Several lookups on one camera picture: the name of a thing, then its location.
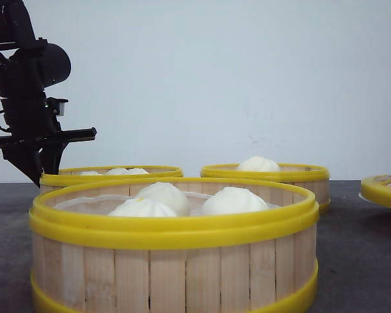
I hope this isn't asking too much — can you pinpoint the front bamboo steamer basket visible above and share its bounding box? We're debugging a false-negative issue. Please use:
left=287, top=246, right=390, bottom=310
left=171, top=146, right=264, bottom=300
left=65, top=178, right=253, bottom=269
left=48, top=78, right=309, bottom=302
left=29, top=177, right=319, bottom=312

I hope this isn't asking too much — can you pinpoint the white bun back left middle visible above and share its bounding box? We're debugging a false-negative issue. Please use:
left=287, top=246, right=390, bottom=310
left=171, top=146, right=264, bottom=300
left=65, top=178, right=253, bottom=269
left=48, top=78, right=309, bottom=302
left=106, top=168, right=128, bottom=175

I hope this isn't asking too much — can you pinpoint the white plate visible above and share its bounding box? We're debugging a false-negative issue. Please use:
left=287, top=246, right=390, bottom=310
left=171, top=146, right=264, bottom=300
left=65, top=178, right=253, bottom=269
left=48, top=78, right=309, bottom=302
left=358, top=193, right=367, bottom=200

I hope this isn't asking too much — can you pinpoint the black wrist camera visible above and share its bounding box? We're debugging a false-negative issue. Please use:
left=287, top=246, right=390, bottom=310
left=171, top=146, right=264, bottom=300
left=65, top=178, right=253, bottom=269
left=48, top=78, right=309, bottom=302
left=46, top=97, right=68, bottom=117

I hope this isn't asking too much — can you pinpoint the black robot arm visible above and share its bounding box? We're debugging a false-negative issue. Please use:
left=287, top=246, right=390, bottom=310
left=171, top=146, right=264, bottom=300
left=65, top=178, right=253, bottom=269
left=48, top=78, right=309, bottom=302
left=0, top=1, right=96, bottom=186

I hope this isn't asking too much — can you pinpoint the white bun back left small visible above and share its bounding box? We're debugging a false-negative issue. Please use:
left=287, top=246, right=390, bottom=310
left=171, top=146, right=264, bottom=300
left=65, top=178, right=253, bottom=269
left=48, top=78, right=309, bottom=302
left=79, top=171, right=103, bottom=176

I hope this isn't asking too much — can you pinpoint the white bun front left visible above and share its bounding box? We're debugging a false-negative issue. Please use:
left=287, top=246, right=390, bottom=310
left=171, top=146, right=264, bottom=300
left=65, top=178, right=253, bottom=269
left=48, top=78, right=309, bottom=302
left=108, top=198, right=177, bottom=217

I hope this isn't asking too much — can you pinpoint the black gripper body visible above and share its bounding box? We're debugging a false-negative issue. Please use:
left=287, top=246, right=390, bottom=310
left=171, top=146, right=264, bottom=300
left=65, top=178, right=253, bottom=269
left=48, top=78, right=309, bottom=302
left=0, top=95, right=96, bottom=148

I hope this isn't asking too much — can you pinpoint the white bun front middle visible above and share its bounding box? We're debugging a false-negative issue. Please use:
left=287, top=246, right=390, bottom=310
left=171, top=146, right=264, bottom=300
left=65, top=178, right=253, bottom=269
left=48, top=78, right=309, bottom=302
left=135, top=182, right=190, bottom=216

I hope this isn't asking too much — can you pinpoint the yellow rimmed bamboo steamer lid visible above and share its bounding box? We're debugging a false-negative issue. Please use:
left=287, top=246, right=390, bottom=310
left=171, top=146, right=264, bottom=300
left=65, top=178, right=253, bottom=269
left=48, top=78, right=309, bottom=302
left=361, top=174, right=391, bottom=209

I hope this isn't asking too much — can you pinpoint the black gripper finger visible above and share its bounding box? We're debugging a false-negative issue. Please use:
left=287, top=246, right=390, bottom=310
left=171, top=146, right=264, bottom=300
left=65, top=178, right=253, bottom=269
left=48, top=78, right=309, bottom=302
left=39, top=142, right=68, bottom=175
left=1, top=146, right=42, bottom=187

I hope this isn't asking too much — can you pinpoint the white bun front right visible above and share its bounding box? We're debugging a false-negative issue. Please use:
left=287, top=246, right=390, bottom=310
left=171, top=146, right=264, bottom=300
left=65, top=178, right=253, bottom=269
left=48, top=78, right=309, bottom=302
left=201, top=187, right=269, bottom=215

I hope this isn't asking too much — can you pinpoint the white bun back left right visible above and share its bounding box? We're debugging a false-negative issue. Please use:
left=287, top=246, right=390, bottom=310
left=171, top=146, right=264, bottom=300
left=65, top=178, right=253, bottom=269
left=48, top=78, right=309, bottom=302
left=126, top=168, right=149, bottom=175

